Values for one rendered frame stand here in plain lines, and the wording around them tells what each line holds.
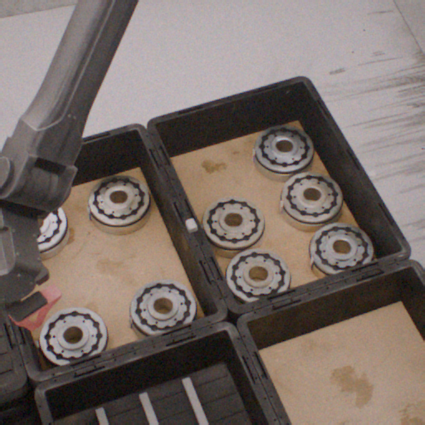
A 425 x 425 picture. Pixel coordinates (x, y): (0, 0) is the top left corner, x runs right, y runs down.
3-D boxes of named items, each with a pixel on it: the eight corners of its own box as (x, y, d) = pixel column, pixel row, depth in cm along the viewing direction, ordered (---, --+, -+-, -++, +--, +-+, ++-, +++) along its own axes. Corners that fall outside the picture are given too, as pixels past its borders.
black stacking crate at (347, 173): (147, 164, 174) (144, 122, 165) (300, 119, 180) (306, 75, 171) (231, 354, 153) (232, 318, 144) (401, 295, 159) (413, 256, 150)
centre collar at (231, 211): (214, 213, 162) (214, 211, 161) (242, 206, 163) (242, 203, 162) (223, 236, 159) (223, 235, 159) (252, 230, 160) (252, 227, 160)
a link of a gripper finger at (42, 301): (24, 354, 125) (15, 315, 117) (-8, 317, 128) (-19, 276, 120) (67, 324, 128) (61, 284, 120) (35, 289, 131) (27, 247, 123)
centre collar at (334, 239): (320, 242, 159) (320, 241, 158) (347, 232, 160) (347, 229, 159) (336, 266, 156) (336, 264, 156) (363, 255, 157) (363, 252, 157)
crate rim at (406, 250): (144, 129, 166) (143, 119, 164) (305, 82, 173) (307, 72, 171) (232, 324, 145) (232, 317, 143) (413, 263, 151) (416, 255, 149)
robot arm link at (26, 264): (69, 169, 115) (5, 150, 109) (91, 246, 108) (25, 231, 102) (14, 231, 120) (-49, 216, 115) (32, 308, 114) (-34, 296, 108)
